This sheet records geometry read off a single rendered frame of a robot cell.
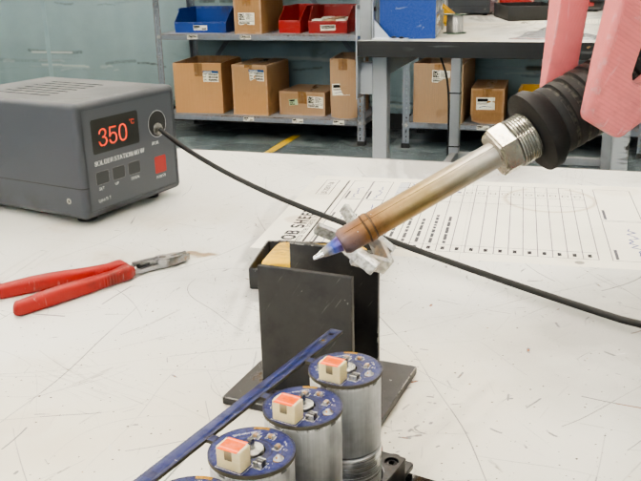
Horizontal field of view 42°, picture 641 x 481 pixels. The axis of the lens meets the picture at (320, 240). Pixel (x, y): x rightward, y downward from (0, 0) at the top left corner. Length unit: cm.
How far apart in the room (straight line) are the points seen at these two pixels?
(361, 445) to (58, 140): 44
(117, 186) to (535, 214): 33
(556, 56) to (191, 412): 23
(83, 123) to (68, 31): 505
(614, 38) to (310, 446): 14
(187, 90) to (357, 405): 456
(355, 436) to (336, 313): 9
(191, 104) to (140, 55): 74
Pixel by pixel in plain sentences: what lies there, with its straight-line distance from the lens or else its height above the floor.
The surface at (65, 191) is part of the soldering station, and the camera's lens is 67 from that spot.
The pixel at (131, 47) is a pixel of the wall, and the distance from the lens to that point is 547.
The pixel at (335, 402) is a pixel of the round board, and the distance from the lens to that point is 26.
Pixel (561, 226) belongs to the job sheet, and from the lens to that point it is 65.
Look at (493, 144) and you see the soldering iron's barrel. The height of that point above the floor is 89.
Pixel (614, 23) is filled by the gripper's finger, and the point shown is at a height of 93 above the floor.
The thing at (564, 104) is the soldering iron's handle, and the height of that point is 90.
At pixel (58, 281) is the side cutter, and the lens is 55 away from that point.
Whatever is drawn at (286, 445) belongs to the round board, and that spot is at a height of 81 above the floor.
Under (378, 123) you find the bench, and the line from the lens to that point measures 220.
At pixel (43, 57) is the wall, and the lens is 583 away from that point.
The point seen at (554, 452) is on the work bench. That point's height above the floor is 75.
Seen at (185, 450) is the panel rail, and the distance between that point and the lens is 25.
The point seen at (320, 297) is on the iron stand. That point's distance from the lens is 36.
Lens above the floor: 94
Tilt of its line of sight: 19 degrees down
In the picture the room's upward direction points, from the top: 1 degrees counter-clockwise
